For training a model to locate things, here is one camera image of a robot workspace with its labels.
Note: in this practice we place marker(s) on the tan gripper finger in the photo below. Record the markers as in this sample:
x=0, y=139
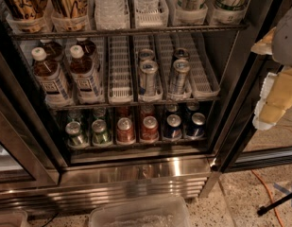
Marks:
x=275, y=99
x=263, y=47

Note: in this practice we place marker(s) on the black stand leg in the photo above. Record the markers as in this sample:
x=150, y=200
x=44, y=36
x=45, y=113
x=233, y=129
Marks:
x=264, y=209

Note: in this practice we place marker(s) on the clear bin bottom left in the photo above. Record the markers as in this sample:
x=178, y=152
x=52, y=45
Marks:
x=13, y=219

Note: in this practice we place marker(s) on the fridge glass door right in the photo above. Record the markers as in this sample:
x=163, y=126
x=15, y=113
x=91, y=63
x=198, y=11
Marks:
x=243, y=146

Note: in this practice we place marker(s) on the silver slim can rear right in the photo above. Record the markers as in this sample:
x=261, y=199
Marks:
x=181, y=54

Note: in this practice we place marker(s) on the red soda can rear left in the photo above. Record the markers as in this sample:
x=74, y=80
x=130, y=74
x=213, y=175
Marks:
x=123, y=111

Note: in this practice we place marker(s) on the tea bottle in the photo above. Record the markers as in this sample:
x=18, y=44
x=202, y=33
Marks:
x=84, y=70
x=58, y=92
x=89, y=48
x=53, y=49

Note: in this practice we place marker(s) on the green soda can rear right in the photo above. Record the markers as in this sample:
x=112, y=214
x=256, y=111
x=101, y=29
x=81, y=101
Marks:
x=100, y=113

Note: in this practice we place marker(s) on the clear plastic bin on floor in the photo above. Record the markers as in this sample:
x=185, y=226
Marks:
x=163, y=211

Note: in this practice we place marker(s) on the silver slim can front left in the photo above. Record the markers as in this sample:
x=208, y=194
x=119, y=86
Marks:
x=147, y=77

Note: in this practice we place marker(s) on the green soda can rear left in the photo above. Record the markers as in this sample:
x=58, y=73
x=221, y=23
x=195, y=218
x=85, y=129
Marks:
x=75, y=115

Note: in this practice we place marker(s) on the red soda can front left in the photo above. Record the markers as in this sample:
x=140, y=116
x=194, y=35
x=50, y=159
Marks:
x=125, y=131

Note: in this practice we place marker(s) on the brown tall can top left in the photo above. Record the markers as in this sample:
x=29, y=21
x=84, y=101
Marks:
x=24, y=0

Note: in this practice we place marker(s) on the green soda can front left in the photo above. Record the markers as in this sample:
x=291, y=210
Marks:
x=77, y=137

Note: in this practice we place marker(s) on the silver slim can rear left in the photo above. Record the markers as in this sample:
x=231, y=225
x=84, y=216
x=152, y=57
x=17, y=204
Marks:
x=146, y=55

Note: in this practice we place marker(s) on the tea bottle rear right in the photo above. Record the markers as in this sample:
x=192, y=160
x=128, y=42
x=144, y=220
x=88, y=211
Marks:
x=89, y=48

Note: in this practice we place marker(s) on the silver slim can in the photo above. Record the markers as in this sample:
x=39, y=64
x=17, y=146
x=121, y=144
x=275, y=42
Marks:
x=146, y=55
x=147, y=77
x=179, y=73
x=181, y=54

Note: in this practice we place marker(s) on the empty white tray far right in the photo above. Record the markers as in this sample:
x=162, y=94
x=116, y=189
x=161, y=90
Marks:
x=202, y=74

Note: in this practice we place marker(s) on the tea bottle front right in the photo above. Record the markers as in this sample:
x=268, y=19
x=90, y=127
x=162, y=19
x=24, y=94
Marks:
x=84, y=70

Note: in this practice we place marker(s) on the green soda can front right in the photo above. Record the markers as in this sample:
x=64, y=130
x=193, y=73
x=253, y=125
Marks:
x=101, y=135

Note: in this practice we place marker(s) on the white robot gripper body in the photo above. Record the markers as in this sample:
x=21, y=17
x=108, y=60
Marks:
x=285, y=38

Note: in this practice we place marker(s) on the tea bottle front left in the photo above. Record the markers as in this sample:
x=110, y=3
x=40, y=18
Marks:
x=58, y=92

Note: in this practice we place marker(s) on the red soda can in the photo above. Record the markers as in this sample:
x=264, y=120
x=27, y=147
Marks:
x=123, y=111
x=125, y=131
x=147, y=110
x=149, y=129

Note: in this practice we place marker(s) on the green soda can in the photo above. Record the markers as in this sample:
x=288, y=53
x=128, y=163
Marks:
x=101, y=135
x=77, y=137
x=75, y=115
x=100, y=113

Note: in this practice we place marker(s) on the red soda can rear right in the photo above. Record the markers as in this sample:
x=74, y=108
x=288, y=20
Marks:
x=147, y=110

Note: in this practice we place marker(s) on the stainless steel fridge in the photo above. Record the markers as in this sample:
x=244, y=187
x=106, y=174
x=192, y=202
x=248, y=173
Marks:
x=40, y=173

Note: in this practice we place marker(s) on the red soda can front right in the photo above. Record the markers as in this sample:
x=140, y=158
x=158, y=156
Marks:
x=149, y=129

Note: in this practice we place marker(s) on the silver slim can front right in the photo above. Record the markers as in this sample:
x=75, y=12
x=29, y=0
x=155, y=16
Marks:
x=179, y=73

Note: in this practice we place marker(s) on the tea bottle rear left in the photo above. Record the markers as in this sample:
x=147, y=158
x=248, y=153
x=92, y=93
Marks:
x=53, y=49

